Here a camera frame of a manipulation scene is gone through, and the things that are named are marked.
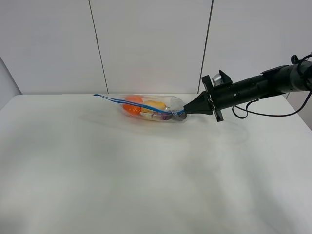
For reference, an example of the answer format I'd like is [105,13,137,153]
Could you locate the yellow pear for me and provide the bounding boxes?
[141,100,166,113]

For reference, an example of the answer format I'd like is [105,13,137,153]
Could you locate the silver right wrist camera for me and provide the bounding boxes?
[212,70,233,86]

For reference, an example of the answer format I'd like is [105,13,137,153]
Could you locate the clear zip bag blue seal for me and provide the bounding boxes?
[93,94,187,122]

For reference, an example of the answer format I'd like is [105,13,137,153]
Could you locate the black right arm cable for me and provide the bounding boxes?
[231,50,312,119]

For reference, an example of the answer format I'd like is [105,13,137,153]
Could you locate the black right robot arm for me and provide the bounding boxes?
[184,55,312,122]

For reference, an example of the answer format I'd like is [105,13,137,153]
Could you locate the orange fruit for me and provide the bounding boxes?
[122,95,143,115]

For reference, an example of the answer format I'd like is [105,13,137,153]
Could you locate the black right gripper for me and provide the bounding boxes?
[183,75,234,122]

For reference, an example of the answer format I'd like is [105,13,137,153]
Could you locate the purple eggplant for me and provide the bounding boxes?
[152,112,187,122]

